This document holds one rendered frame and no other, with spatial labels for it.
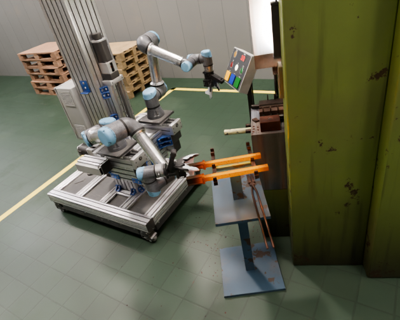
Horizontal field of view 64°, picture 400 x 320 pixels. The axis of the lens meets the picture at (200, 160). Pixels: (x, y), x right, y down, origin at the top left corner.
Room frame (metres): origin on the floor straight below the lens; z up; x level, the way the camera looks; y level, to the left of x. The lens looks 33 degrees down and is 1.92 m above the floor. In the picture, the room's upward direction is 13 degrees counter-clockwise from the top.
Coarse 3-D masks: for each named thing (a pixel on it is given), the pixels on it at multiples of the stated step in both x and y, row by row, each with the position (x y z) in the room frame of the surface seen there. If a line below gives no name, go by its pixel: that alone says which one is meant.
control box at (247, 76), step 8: (232, 56) 2.60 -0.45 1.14; (240, 56) 2.47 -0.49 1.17; (248, 56) 2.35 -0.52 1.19; (240, 64) 2.42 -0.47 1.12; (248, 64) 2.30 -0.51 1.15; (232, 72) 2.49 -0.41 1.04; (248, 72) 2.29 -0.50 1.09; (248, 80) 2.29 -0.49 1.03; (240, 88) 2.28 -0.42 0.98; (248, 88) 2.29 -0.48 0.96
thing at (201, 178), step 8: (240, 168) 1.33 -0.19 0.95; (248, 168) 1.31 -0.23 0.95; (256, 168) 1.30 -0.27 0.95; (264, 168) 1.29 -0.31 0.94; (192, 176) 1.34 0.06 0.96; (200, 176) 1.33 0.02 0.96; (208, 176) 1.33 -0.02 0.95; (216, 176) 1.31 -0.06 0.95; (224, 176) 1.31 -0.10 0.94; (232, 176) 1.30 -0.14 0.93; (192, 184) 1.33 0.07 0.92
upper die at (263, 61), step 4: (256, 56) 1.81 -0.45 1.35; (260, 56) 1.80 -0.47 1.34; (264, 56) 1.80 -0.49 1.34; (268, 56) 1.79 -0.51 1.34; (272, 56) 1.78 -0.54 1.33; (256, 60) 1.81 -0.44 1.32; (260, 60) 1.80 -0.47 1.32; (264, 60) 1.80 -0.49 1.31; (268, 60) 1.79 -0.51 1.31; (272, 60) 1.79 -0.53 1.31; (276, 60) 1.78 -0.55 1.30; (280, 60) 1.77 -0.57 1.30; (256, 64) 1.81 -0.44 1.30; (260, 64) 1.80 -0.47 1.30; (264, 64) 1.80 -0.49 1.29; (268, 64) 1.79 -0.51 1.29; (272, 64) 1.79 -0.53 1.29; (276, 64) 1.78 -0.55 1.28; (256, 68) 1.81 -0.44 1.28; (260, 68) 1.80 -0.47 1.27
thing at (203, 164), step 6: (240, 156) 1.44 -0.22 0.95; (246, 156) 1.42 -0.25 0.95; (252, 156) 1.41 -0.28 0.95; (258, 156) 1.41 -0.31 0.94; (198, 162) 1.47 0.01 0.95; (204, 162) 1.46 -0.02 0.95; (210, 162) 1.45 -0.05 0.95; (216, 162) 1.44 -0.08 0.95; (222, 162) 1.43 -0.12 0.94; (228, 162) 1.43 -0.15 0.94; (234, 162) 1.42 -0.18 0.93; (198, 168) 1.44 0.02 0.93; (204, 168) 1.43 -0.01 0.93
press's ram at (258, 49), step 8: (248, 0) 1.76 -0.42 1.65; (256, 0) 1.75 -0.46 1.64; (264, 0) 1.74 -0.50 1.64; (272, 0) 1.73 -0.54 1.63; (256, 8) 1.75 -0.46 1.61; (264, 8) 1.74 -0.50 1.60; (256, 16) 1.75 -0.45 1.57; (264, 16) 1.74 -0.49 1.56; (256, 24) 1.76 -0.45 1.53; (264, 24) 1.75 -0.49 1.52; (256, 32) 1.76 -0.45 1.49; (264, 32) 1.75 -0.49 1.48; (256, 40) 1.76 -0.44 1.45; (264, 40) 1.75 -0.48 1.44; (256, 48) 1.76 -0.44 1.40; (264, 48) 1.75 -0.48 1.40; (272, 48) 1.74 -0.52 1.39
